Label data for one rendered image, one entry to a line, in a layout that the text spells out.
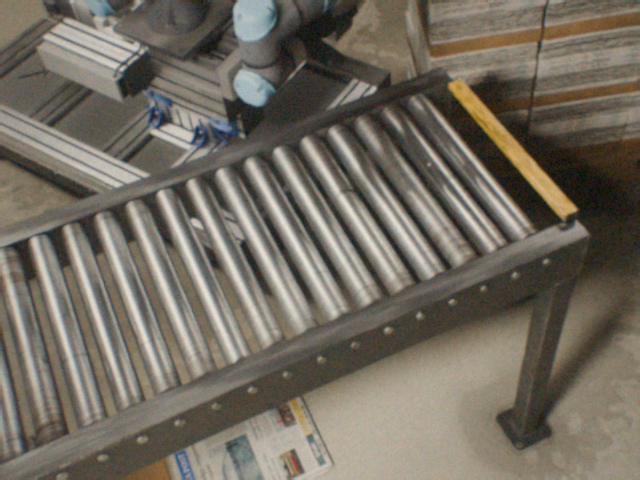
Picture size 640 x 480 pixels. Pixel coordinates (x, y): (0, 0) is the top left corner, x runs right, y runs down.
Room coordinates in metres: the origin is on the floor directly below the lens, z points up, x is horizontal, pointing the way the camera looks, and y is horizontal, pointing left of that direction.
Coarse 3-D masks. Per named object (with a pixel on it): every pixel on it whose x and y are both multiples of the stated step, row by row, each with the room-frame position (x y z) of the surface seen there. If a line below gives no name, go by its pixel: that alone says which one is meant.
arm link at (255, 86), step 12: (288, 60) 1.25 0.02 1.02; (240, 72) 1.22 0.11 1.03; (252, 72) 1.20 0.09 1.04; (264, 72) 1.20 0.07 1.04; (276, 72) 1.21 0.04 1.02; (288, 72) 1.24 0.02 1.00; (240, 84) 1.20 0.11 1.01; (252, 84) 1.18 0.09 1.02; (264, 84) 1.19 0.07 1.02; (276, 84) 1.20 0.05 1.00; (240, 96) 1.21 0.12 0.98; (252, 96) 1.19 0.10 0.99; (264, 96) 1.17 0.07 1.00
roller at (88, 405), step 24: (48, 240) 1.07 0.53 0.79; (48, 264) 1.01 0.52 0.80; (48, 288) 0.95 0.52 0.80; (48, 312) 0.90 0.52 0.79; (72, 312) 0.89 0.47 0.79; (72, 336) 0.83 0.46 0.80; (72, 360) 0.78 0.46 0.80; (72, 384) 0.74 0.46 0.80; (96, 384) 0.74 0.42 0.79; (96, 408) 0.69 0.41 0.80
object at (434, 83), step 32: (384, 96) 1.35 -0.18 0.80; (448, 96) 1.38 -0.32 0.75; (288, 128) 1.29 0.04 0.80; (320, 128) 1.28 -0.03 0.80; (352, 128) 1.30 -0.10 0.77; (384, 128) 1.32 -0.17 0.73; (192, 160) 1.23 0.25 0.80; (224, 160) 1.22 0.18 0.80; (128, 192) 1.17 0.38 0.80; (32, 224) 1.11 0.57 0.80; (64, 224) 1.10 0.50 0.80; (128, 224) 1.14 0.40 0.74; (160, 224) 1.16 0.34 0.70; (64, 256) 1.09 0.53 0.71; (0, 288) 1.05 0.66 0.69
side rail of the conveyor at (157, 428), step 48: (528, 240) 0.91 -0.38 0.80; (576, 240) 0.90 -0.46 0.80; (432, 288) 0.83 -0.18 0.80; (480, 288) 0.83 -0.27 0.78; (528, 288) 0.87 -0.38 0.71; (336, 336) 0.76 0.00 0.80; (384, 336) 0.77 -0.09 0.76; (432, 336) 0.80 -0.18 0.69; (192, 384) 0.70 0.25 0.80; (240, 384) 0.69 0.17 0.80; (288, 384) 0.71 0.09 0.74; (96, 432) 0.64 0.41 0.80; (144, 432) 0.63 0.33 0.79; (192, 432) 0.65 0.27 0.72
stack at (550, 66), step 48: (432, 0) 1.69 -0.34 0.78; (480, 0) 1.69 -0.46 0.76; (528, 0) 1.69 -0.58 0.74; (576, 0) 1.70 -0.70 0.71; (624, 0) 1.70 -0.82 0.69; (528, 48) 1.69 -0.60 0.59; (576, 48) 1.69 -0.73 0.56; (624, 48) 1.69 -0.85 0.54; (480, 96) 1.69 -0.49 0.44; (624, 96) 1.69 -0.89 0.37; (480, 144) 1.70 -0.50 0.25; (528, 144) 1.69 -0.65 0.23; (576, 144) 1.69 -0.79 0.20; (528, 192) 1.69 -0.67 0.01
